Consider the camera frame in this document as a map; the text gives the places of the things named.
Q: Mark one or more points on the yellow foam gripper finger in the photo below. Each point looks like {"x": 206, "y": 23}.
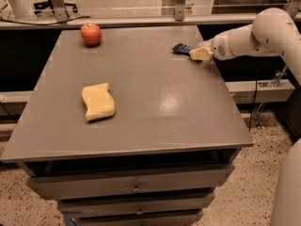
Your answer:
{"x": 203, "y": 53}

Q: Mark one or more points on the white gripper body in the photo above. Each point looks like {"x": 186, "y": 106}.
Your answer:
{"x": 217, "y": 49}

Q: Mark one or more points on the blue rxbar wrapper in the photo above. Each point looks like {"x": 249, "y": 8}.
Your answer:
{"x": 182, "y": 49}

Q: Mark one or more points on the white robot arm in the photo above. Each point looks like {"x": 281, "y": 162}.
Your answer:
{"x": 272, "y": 33}

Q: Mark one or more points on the red apple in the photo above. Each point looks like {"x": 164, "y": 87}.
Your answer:
{"x": 91, "y": 34}

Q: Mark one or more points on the grey drawer cabinet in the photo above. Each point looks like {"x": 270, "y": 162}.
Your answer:
{"x": 170, "y": 111}

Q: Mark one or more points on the yellow sponge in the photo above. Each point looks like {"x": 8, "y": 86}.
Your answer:
{"x": 98, "y": 101}

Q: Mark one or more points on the top grey drawer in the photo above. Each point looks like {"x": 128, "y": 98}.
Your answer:
{"x": 128, "y": 182}

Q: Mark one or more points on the grey drawer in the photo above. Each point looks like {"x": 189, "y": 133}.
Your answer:
{"x": 128, "y": 182}
{"x": 151, "y": 219}
{"x": 137, "y": 205}

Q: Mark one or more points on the middle grey drawer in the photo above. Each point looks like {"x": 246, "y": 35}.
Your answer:
{"x": 137, "y": 205}

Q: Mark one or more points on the bottom grey drawer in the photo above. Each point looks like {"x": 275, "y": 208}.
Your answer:
{"x": 151, "y": 219}

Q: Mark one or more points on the black office chair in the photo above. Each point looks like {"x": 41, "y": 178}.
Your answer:
{"x": 51, "y": 0}

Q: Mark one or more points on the white pillar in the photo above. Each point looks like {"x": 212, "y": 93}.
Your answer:
{"x": 21, "y": 9}

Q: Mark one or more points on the grey metal rail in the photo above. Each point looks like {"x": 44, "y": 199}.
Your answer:
{"x": 76, "y": 23}

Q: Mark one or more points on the grey metal post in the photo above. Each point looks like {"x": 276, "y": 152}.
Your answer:
{"x": 179, "y": 10}

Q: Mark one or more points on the grey lower rail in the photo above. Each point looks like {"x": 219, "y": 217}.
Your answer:
{"x": 249, "y": 92}

